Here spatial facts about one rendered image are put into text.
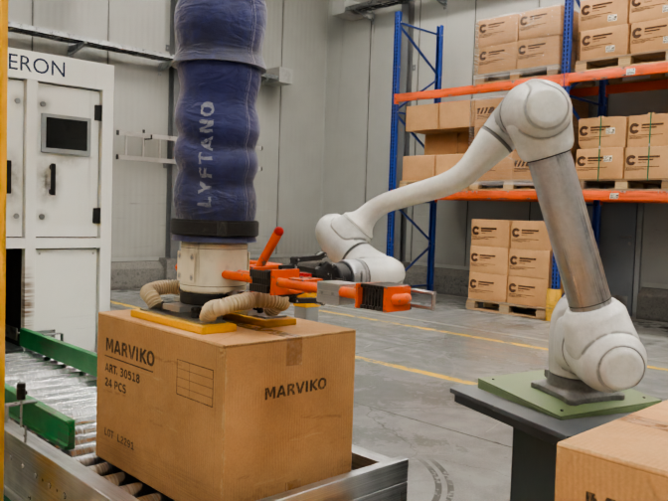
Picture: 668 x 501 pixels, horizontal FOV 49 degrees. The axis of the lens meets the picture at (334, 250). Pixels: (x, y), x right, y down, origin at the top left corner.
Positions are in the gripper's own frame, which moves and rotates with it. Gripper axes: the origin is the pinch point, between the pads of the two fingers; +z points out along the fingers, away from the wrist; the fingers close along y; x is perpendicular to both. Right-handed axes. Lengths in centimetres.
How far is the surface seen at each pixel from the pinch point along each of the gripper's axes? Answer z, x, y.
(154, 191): -467, 883, -38
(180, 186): 10.8, 26.3, -21.6
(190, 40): 11, 23, -57
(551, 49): -702, 349, -223
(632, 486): 19, -94, 16
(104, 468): 20, 47, 54
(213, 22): 8, 18, -61
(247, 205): -1.9, 15.8, -17.5
